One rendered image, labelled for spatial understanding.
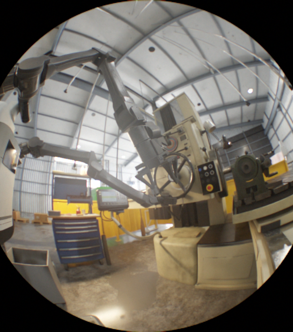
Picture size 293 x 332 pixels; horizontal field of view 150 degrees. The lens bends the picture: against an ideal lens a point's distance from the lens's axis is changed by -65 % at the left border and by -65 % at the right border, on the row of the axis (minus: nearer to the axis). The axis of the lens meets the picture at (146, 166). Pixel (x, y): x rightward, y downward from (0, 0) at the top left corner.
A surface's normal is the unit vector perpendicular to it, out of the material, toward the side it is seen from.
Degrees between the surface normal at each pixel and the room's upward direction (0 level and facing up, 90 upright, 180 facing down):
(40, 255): 90
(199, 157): 90
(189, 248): 90
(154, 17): 169
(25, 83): 159
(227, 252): 90
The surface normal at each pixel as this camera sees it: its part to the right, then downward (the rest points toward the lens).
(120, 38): -0.02, 0.98
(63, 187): 0.66, -0.31
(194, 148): -0.70, -0.15
